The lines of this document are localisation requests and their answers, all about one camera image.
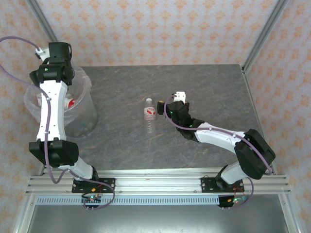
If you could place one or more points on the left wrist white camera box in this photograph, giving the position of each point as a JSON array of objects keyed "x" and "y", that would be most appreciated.
[{"x": 42, "y": 53}]

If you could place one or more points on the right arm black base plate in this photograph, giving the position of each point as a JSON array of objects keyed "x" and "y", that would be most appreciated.
[{"x": 206, "y": 185}]

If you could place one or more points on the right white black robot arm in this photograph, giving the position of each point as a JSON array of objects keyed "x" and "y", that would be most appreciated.
[{"x": 218, "y": 137}]

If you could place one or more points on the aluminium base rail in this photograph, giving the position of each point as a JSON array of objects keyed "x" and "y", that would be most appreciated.
[{"x": 158, "y": 182}]

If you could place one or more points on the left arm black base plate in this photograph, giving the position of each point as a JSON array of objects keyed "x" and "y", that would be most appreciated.
[{"x": 107, "y": 185}]

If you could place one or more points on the aluminium table side rail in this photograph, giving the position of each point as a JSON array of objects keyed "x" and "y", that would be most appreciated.
[
  {"x": 31, "y": 206},
  {"x": 255, "y": 109}
]

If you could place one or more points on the clear plastic bin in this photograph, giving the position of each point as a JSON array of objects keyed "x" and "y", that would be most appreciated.
[{"x": 85, "y": 116}]

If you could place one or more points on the clear plastic bin liner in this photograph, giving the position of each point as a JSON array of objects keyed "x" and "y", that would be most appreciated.
[{"x": 83, "y": 80}]

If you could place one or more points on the clear ribbed bottle red label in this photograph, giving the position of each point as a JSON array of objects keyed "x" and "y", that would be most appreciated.
[
  {"x": 71, "y": 103},
  {"x": 149, "y": 114}
]

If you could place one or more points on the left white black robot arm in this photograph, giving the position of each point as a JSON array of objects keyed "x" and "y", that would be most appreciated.
[{"x": 52, "y": 114}]

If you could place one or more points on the grey metal shelf panel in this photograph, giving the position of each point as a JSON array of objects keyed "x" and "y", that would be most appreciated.
[{"x": 158, "y": 221}]

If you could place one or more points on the aluminium frame post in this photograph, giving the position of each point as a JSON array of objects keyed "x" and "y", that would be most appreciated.
[
  {"x": 264, "y": 36},
  {"x": 43, "y": 26}
]

